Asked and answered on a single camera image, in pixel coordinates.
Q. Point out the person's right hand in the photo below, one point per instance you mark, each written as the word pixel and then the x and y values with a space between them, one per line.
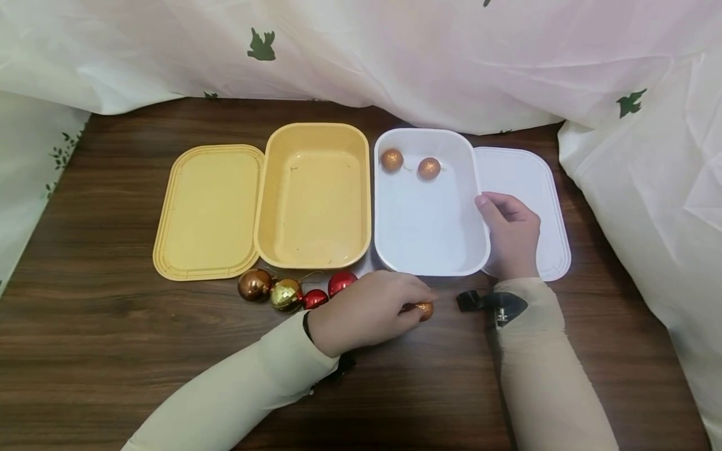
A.
pixel 516 238

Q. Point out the person's left hand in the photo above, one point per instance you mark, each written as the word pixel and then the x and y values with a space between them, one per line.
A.
pixel 361 313

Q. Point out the person's right thumb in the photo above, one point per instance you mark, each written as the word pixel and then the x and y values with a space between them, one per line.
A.
pixel 488 214

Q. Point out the person's right fingers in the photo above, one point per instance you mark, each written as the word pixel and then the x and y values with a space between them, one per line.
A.
pixel 510 202

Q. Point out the person's left fingers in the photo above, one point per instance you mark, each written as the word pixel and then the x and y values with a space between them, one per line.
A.
pixel 414 291

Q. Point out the copper glitter bauble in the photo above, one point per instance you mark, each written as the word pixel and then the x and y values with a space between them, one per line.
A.
pixel 425 311
pixel 428 168
pixel 391 160

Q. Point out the white plastic container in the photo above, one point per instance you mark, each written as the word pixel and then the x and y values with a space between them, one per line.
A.
pixel 423 225

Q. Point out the person's right forearm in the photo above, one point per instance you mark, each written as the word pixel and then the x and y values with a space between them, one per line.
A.
pixel 544 369

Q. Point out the person's left forearm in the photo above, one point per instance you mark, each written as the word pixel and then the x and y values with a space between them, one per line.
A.
pixel 242 394

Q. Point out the white plastic lid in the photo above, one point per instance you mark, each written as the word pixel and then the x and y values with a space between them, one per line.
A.
pixel 530 188

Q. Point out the large shiny red bauble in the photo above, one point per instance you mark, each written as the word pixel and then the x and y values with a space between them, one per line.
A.
pixel 340 282

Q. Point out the black wrist band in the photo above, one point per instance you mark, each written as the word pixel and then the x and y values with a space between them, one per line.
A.
pixel 341 364
pixel 507 305

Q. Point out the small shiny red bauble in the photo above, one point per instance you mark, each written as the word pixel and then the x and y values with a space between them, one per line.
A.
pixel 315 299

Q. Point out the gold faceted bauble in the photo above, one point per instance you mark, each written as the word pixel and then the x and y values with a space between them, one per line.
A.
pixel 286 295

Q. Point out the yellow plastic container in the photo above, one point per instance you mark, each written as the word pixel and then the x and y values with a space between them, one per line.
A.
pixel 313 200

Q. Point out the shiny copper bauble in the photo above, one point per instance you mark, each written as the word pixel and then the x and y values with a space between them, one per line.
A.
pixel 255 285

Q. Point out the yellow plastic lid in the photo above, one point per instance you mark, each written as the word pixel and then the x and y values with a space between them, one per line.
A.
pixel 208 213

